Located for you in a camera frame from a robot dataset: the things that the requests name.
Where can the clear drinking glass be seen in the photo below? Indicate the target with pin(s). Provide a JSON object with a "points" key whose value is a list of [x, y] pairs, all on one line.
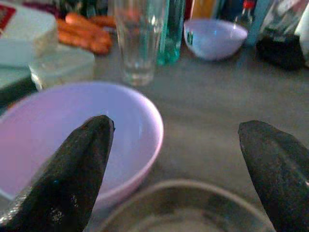
{"points": [[138, 48]]}

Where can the clear bag with red label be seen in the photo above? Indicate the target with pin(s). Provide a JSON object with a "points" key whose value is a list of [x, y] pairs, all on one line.
{"points": [[285, 14]]}

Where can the small clear plastic container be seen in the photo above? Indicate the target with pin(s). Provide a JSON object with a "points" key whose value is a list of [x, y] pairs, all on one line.
{"points": [[62, 65]]}

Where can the teal water bottle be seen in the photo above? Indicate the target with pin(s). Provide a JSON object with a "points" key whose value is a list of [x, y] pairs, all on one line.
{"points": [[172, 36]]}

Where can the dark blue cup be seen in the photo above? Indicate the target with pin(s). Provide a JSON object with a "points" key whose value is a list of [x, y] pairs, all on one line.
{"points": [[228, 9]]}

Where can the lilac plastic bowl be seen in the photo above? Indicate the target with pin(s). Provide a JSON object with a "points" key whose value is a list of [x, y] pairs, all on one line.
{"points": [[60, 108], [212, 41]]}

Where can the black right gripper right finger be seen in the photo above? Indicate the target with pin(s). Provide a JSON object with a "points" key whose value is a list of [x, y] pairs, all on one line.
{"points": [[277, 174]]}

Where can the orange squeeze bottle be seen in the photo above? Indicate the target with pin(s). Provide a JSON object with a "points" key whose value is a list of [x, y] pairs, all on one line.
{"points": [[204, 8]]}

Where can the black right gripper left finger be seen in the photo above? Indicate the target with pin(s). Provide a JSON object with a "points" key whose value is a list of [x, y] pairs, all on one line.
{"points": [[67, 174]]}

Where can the dark red cabbage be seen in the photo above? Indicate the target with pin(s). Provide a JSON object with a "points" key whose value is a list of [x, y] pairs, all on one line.
{"points": [[41, 6]]}

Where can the black pouch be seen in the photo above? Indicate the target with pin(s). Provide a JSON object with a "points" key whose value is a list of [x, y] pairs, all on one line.
{"points": [[280, 48]]}

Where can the white mandoline slicer red blade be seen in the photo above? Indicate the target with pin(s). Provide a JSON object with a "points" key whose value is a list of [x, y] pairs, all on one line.
{"points": [[24, 31]]}

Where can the dark floral packet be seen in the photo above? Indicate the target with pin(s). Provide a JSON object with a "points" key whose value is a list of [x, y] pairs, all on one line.
{"points": [[82, 6]]}

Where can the white kitchen cooking machine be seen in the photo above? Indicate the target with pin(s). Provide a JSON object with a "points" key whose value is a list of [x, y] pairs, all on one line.
{"points": [[303, 31]]}

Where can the small bottle with red cap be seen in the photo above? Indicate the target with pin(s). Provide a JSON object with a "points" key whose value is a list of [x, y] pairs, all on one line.
{"points": [[245, 14]]}

